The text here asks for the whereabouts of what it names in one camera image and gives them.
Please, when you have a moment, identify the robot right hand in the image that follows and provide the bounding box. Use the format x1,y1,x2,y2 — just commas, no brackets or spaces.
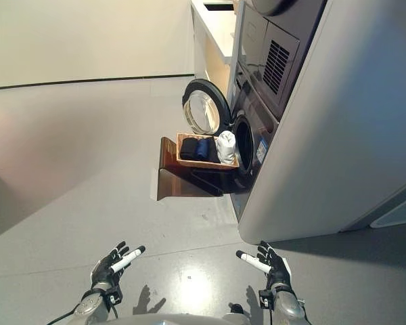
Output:
235,240,294,293

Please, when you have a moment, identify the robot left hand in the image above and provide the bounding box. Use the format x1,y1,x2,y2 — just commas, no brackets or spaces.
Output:
90,240,146,292

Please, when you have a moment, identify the grey front-load washing machine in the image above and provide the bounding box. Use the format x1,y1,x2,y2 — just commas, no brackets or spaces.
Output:
228,64,281,224

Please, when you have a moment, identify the round washing machine door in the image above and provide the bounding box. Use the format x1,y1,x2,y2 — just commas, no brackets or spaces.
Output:
181,79,233,135

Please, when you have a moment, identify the silver robot torso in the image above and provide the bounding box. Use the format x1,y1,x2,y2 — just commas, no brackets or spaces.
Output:
113,303,254,325

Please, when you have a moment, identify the wooden stool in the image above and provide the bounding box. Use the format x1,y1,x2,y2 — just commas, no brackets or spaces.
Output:
156,136,233,201

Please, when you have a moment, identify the blue energy label sticker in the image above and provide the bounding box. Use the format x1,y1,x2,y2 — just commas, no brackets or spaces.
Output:
255,137,269,159

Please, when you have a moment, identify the woven wicker laundry basket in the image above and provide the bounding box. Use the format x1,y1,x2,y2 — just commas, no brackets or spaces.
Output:
176,132,240,170

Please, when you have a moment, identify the white folded garment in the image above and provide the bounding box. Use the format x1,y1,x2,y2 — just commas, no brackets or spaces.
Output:
216,130,237,167

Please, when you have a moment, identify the dark blue folded garment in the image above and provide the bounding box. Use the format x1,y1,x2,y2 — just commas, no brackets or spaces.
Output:
194,138,211,159

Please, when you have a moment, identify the black folded garment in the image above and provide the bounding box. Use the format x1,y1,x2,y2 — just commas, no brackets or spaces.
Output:
179,137,199,160

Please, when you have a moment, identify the large grey cabinet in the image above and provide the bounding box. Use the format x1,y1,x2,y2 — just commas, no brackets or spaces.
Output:
238,0,406,245

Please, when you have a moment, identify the dark grey dryer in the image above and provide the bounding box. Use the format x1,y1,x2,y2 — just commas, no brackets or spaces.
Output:
238,0,328,119

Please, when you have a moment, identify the white counter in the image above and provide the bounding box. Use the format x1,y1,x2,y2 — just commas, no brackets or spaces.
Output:
190,0,247,99

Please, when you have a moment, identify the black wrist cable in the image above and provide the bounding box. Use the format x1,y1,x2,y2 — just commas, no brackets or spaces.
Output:
103,287,120,320

